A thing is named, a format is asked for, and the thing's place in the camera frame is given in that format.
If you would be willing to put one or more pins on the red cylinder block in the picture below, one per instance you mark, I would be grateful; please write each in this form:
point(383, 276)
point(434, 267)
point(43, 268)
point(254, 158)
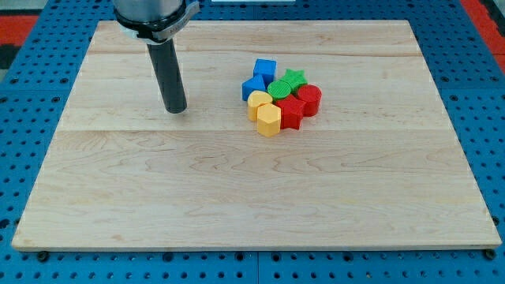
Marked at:
point(311, 95)

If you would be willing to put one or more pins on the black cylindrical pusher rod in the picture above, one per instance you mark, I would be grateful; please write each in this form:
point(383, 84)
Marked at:
point(165, 64)

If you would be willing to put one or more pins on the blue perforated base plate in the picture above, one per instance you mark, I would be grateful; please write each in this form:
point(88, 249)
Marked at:
point(38, 82)

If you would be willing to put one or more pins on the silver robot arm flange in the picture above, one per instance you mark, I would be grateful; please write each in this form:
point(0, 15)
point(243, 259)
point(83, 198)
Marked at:
point(154, 21)

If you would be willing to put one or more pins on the green cylinder block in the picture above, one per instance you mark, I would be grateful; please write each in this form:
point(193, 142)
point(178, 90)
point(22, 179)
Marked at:
point(278, 89)

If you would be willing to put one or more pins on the light wooden board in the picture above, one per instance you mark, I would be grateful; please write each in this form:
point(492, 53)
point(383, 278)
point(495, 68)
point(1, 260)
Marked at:
point(379, 167)

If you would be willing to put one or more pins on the yellow hexagon block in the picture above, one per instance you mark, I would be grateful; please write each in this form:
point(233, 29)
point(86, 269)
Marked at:
point(268, 120)

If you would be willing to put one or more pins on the yellow heart block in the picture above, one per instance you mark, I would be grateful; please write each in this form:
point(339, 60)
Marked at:
point(255, 100)

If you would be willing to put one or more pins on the green star block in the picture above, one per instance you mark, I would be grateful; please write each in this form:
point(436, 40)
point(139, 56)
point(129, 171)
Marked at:
point(295, 79)

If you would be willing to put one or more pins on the blue cube block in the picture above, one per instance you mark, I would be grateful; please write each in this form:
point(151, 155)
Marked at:
point(266, 68)

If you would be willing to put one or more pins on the blue triangular block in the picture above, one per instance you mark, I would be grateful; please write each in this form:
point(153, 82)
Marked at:
point(255, 83)

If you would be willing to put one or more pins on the red star block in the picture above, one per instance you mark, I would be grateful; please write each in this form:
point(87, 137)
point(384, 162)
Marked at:
point(292, 112)

